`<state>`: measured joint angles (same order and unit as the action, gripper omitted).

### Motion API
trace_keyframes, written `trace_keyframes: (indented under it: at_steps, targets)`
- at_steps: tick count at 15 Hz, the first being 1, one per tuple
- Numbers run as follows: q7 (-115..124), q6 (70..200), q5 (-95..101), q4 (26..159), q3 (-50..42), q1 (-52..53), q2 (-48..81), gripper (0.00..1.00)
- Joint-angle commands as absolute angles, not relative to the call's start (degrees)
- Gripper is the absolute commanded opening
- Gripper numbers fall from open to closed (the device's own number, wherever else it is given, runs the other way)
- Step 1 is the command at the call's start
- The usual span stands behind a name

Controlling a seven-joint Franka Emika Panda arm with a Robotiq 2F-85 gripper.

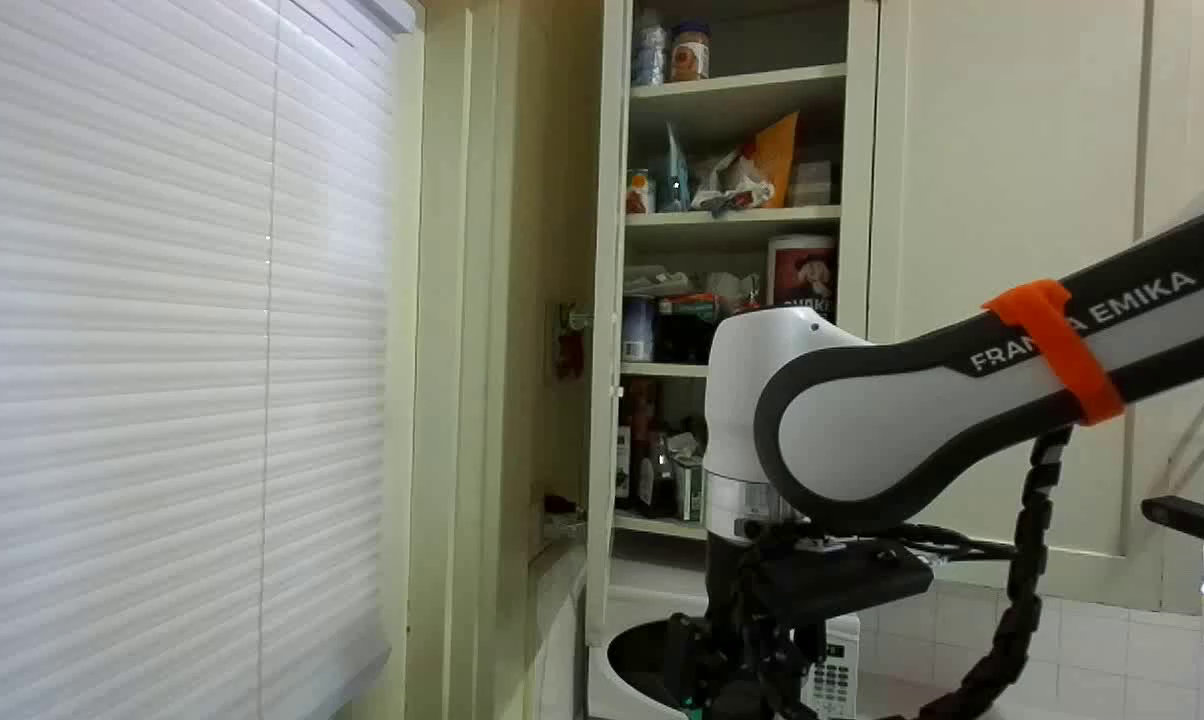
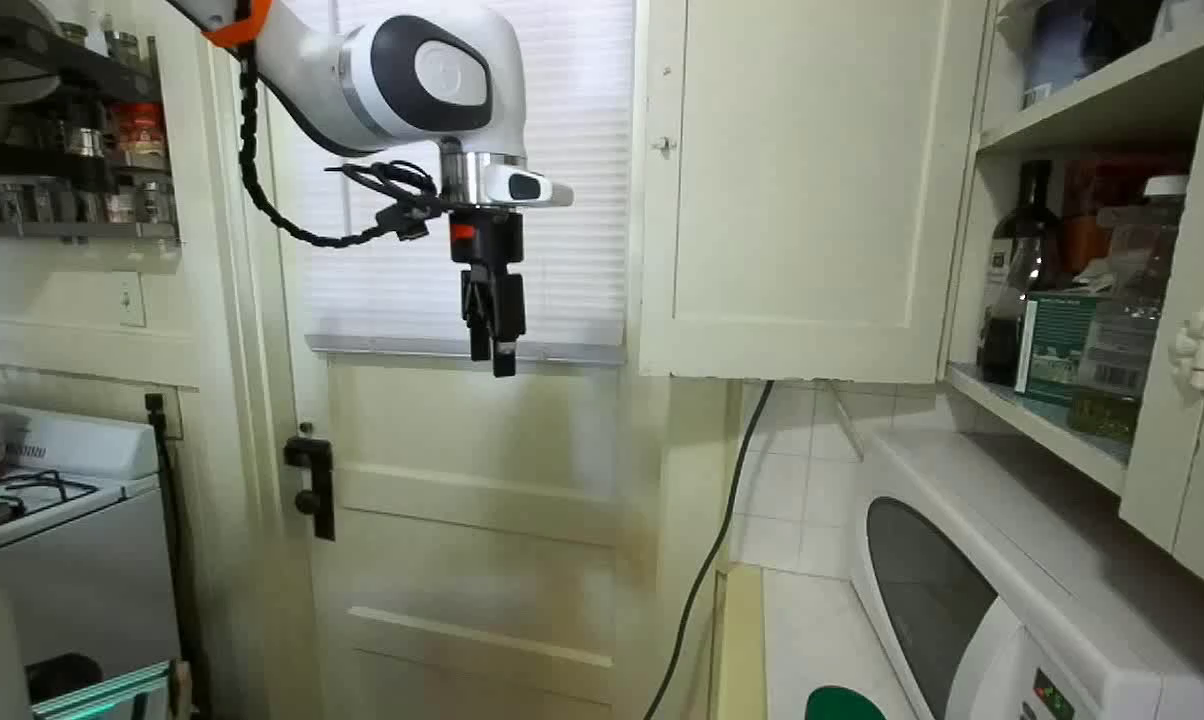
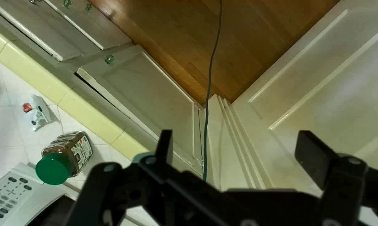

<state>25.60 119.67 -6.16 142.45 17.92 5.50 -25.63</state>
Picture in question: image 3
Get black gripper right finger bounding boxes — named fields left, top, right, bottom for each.
left=294, top=131, right=340, bottom=191

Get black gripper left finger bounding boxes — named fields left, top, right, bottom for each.
left=156, top=129, right=173, bottom=164

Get cream panelled door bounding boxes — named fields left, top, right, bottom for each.
left=207, top=0, right=378, bottom=195

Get cream lower cabinet door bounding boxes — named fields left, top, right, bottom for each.
left=76, top=45, right=202, bottom=177

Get green lid glass jar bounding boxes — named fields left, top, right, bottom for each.
left=35, top=131, right=93, bottom=184

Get cream cabinet drawer front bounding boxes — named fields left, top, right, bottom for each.
left=0, top=0, right=130, bottom=61

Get white microwave oven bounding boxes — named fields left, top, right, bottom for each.
left=0, top=163, right=78, bottom=226

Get dark hanging cable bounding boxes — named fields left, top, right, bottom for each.
left=201, top=0, right=225, bottom=182

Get white wall outlet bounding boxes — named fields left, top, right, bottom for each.
left=22, top=94, right=54, bottom=132

